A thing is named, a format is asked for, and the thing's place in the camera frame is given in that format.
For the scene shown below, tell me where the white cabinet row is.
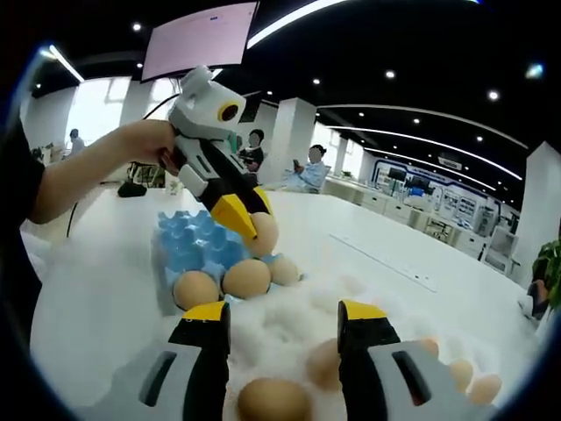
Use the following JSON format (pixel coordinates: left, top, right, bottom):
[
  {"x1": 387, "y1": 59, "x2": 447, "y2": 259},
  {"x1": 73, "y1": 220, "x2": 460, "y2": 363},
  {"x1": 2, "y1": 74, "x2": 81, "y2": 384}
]
[{"x1": 322, "y1": 173, "x2": 534, "y2": 264}]

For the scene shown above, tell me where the cluster of brown eggs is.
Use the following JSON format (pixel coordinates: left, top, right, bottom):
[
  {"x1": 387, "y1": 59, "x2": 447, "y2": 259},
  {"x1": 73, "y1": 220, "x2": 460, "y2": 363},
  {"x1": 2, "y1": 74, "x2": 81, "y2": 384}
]
[{"x1": 236, "y1": 335, "x2": 503, "y2": 421}]

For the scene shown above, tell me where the person's left hand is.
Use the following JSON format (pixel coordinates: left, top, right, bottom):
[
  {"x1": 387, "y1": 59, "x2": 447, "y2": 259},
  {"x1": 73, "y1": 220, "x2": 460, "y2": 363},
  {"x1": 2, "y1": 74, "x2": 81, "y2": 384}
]
[{"x1": 117, "y1": 118, "x2": 185, "y2": 176}]

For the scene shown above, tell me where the green potted plant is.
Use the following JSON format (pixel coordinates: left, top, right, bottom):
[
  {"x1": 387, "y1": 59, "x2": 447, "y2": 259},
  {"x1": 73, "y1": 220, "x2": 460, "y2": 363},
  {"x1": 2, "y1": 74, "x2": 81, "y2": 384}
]
[{"x1": 531, "y1": 239, "x2": 561, "y2": 308}]

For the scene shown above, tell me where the white foam egg holder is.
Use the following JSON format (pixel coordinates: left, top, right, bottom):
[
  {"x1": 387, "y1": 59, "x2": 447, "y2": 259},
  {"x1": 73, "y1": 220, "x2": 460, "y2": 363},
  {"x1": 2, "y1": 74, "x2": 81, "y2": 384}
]
[{"x1": 218, "y1": 275, "x2": 527, "y2": 421}]

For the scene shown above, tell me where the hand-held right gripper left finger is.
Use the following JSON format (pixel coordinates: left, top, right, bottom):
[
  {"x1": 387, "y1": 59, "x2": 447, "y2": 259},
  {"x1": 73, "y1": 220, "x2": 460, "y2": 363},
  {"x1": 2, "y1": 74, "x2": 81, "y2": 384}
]
[{"x1": 85, "y1": 300, "x2": 232, "y2": 421}]

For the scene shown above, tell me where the brown oval egg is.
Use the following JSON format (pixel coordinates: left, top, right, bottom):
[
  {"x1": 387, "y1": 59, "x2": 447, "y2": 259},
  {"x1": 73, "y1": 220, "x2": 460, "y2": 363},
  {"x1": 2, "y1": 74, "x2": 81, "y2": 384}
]
[
  {"x1": 249, "y1": 213, "x2": 281, "y2": 259},
  {"x1": 266, "y1": 256, "x2": 302, "y2": 286},
  {"x1": 221, "y1": 258, "x2": 273, "y2": 299},
  {"x1": 173, "y1": 270, "x2": 220, "y2": 312}
]

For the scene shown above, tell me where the white mesh office chair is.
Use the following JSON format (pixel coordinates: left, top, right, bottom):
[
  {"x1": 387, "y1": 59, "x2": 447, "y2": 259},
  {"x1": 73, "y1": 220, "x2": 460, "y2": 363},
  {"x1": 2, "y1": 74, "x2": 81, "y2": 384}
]
[{"x1": 483, "y1": 224, "x2": 522, "y2": 276}]

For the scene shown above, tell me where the large hanging display screen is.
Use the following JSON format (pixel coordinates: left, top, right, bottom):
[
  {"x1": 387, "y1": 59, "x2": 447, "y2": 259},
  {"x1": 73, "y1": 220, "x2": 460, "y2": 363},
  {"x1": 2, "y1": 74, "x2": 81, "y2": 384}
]
[{"x1": 139, "y1": 1, "x2": 260, "y2": 83}]

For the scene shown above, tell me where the blue egg tray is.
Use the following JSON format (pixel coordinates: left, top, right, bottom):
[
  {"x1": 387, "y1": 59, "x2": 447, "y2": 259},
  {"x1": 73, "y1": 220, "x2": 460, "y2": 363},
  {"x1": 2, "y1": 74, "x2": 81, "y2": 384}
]
[{"x1": 152, "y1": 209, "x2": 308, "y2": 317}]

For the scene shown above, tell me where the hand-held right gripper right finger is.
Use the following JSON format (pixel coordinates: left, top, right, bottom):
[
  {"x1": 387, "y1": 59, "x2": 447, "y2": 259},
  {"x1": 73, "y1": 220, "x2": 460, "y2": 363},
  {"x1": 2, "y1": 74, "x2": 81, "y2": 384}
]
[{"x1": 337, "y1": 299, "x2": 496, "y2": 421}]

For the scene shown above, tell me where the white table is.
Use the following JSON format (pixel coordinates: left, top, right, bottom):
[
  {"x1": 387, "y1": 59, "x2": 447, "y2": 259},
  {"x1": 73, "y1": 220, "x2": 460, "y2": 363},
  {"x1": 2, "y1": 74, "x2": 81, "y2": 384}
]
[{"x1": 25, "y1": 186, "x2": 553, "y2": 421}]

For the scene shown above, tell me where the black bag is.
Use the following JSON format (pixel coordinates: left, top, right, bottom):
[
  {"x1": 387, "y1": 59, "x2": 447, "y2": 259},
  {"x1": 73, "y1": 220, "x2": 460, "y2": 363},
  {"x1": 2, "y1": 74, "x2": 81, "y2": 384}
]
[{"x1": 117, "y1": 181, "x2": 148, "y2": 198}]

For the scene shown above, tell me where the long ceiling light strip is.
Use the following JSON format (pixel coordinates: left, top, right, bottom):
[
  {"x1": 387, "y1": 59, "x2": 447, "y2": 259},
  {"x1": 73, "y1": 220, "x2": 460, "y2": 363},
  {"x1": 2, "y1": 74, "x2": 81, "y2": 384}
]
[{"x1": 246, "y1": 0, "x2": 347, "y2": 50}]

